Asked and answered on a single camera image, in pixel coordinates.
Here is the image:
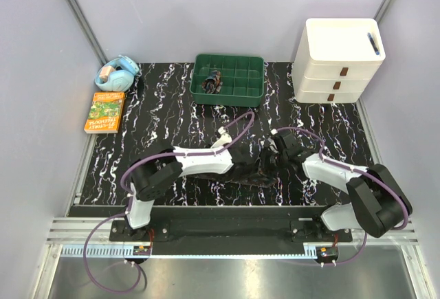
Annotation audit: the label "brown tie with blue flowers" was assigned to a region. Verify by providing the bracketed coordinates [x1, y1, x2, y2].
[190, 173, 278, 188]

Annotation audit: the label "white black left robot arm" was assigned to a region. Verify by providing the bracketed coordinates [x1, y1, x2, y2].
[120, 144, 258, 241]

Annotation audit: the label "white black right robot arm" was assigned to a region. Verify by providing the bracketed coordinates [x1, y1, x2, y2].
[258, 127, 413, 242]

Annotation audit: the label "rolled multicoloured tie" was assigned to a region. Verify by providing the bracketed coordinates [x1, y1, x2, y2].
[202, 70, 222, 94]

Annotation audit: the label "green compartment tray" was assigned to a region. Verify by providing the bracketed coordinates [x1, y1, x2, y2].
[190, 54, 265, 108]

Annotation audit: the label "black marbled table mat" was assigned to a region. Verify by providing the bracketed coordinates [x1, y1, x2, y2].
[80, 62, 373, 206]

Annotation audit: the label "white drawer unit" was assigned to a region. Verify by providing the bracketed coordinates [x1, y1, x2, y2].
[291, 18, 386, 104]

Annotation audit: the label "blue pen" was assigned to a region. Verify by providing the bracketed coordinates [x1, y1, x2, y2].
[367, 32, 380, 56]

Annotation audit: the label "orange picture book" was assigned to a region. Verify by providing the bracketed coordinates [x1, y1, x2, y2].
[84, 91, 126, 134]

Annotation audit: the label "light blue headphones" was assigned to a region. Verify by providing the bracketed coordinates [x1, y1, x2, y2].
[94, 55, 140, 92]

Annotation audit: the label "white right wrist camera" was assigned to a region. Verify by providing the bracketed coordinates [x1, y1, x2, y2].
[267, 129, 278, 153]

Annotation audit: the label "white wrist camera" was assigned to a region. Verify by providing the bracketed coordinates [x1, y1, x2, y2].
[211, 127, 232, 148]
[267, 129, 278, 153]

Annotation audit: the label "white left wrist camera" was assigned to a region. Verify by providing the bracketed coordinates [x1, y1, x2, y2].
[211, 127, 232, 148]

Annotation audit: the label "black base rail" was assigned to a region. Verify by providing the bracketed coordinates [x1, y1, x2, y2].
[109, 206, 353, 243]

